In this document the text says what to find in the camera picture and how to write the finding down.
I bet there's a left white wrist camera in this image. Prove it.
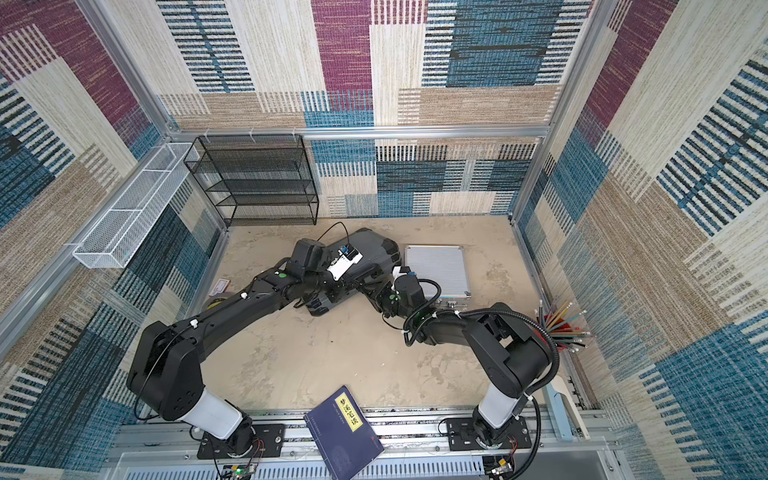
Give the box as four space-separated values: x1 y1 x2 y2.
327 244 363 281

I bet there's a small silver aluminium case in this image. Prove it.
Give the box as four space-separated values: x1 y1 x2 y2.
404 244 471 310

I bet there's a light blue stapler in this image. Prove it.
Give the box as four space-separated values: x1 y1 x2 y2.
544 375 591 442

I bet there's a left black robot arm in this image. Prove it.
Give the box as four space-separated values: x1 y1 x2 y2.
127 239 363 447

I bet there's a large black poker case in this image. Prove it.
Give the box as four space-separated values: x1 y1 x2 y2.
305 228 402 317

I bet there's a red pencil cup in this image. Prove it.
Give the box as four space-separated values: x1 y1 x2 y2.
534 300 593 354

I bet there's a small pink card packet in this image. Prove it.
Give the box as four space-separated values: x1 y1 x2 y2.
209 279 230 296

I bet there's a dark blue book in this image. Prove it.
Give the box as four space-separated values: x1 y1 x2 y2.
304 386 384 480

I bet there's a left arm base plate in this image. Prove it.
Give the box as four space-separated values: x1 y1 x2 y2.
197 423 285 462

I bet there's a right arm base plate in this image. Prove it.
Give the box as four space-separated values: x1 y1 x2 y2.
438 417 533 451

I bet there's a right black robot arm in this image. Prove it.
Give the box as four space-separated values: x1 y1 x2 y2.
360 273 560 447

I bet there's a black wire shelf rack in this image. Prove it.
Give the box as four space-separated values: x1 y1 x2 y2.
184 134 319 227

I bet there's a white mesh wall basket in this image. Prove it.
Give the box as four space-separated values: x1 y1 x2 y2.
73 143 191 269

